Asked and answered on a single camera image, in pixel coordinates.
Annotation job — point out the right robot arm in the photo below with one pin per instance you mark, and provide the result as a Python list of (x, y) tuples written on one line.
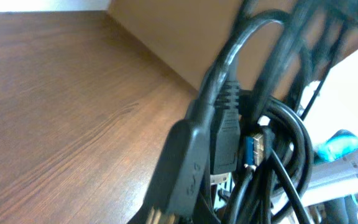
[(334, 180)]

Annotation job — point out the person in teal shirt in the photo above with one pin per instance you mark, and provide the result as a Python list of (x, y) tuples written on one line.
[(341, 143)]

